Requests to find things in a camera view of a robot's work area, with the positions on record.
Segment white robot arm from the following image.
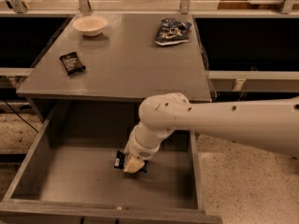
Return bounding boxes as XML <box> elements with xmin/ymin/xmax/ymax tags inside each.
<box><xmin>124</xmin><ymin>93</ymin><xmax>299</xmax><ymax>173</ymax></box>

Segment black snack bar wrapper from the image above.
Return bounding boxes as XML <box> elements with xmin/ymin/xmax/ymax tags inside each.
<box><xmin>60</xmin><ymin>52</ymin><xmax>86</xmax><ymax>76</ymax></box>

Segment grey counter cabinet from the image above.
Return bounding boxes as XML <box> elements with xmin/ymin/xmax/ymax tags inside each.
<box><xmin>17</xmin><ymin>14</ymin><xmax>211</xmax><ymax>139</ymax></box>

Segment black cable on floor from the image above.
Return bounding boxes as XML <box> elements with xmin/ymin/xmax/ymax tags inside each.
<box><xmin>0</xmin><ymin>98</ymin><xmax>39</xmax><ymax>134</ymax></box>

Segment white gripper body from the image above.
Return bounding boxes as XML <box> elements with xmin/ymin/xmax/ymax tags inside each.
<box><xmin>124</xmin><ymin>132</ymin><xmax>160</xmax><ymax>160</ymax></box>

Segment grey open top drawer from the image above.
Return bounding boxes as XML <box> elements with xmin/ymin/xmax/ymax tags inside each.
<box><xmin>1</xmin><ymin>101</ymin><xmax>222</xmax><ymax>224</ymax></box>

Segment metal railing frame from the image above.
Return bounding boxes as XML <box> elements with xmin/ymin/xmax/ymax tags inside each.
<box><xmin>1</xmin><ymin>0</ymin><xmax>298</xmax><ymax>93</ymax></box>

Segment blue rxbar blueberry bar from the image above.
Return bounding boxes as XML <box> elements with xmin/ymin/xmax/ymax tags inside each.
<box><xmin>114</xmin><ymin>150</ymin><xmax>148</xmax><ymax>173</ymax></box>

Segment white ceramic bowl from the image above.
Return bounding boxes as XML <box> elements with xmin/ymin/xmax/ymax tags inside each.
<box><xmin>73</xmin><ymin>16</ymin><xmax>108</xmax><ymax>37</ymax></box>

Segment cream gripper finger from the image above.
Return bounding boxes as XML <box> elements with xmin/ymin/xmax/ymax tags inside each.
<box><xmin>123</xmin><ymin>155</ymin><xmax>145</xmax><ymax>174</ymax></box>

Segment blue chip bag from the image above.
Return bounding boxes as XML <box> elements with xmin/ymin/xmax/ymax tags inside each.
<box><xmin>154</xmin><ymin>18</ymin><xmax>192</xmax><ymax>46</ymax></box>

